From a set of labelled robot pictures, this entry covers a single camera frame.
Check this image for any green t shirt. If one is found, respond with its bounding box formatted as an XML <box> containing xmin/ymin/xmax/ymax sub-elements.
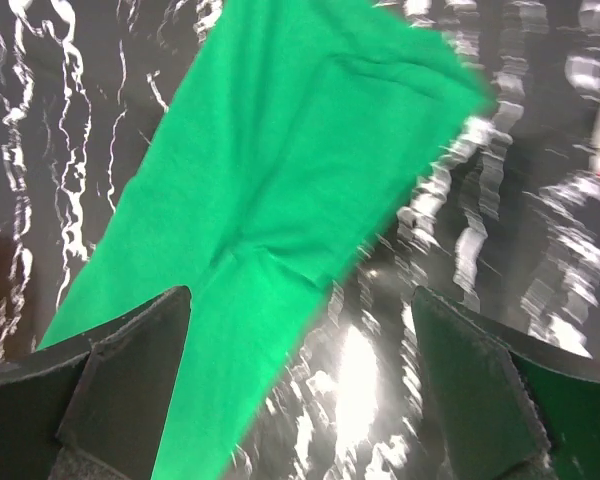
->
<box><xmin>42</xmin><ymin>1</ymin><xmax>490</xmax><ymax>479</ymax></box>

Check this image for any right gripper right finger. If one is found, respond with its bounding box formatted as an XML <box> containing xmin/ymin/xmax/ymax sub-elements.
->
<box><xmin>411</xmin><ymin>287</ymin><xmax>600</xmax><ymax>479</ymax></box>

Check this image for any black marbled table mat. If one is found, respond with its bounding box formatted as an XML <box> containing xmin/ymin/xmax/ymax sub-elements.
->
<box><xmin>0</xmin><ymin>1</ymin><xmax>600</xmax><ymax>479</ymax></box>

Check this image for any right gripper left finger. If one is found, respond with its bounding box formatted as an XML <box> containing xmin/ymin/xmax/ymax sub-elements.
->
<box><xmin>0</xmin><ymin>287</ymin><xmax>191</xmax><ymax>479</ymax></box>

